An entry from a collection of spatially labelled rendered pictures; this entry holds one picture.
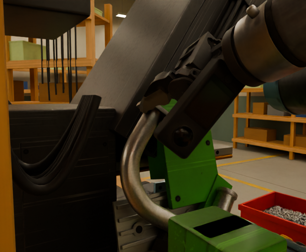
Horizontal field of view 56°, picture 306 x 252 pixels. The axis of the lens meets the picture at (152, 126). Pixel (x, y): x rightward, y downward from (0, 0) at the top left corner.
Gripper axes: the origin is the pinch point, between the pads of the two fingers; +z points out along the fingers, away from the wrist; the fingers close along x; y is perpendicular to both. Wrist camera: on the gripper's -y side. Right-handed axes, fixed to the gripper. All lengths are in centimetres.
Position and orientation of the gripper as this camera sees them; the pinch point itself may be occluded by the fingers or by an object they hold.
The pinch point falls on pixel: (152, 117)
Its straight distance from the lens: 46.8
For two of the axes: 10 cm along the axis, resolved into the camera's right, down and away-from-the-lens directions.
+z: -5.1, 2.5, 8.2
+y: 4.1, -7.7, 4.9
